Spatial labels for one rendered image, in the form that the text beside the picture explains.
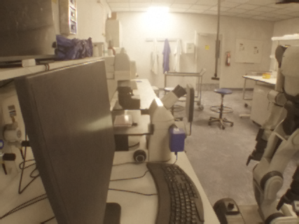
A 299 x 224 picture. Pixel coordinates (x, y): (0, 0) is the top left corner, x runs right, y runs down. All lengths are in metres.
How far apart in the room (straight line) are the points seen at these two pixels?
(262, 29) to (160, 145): 7.68
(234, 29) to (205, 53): 1.43
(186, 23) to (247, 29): 2.33
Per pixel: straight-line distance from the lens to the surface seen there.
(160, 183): 0.86
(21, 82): 0.22
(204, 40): 7.16
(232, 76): 7.73
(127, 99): 0.97
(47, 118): 0.24
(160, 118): 0.93
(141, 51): 6.77
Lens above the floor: 1.29
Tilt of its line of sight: 17 degrees down
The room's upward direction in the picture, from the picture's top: straight up
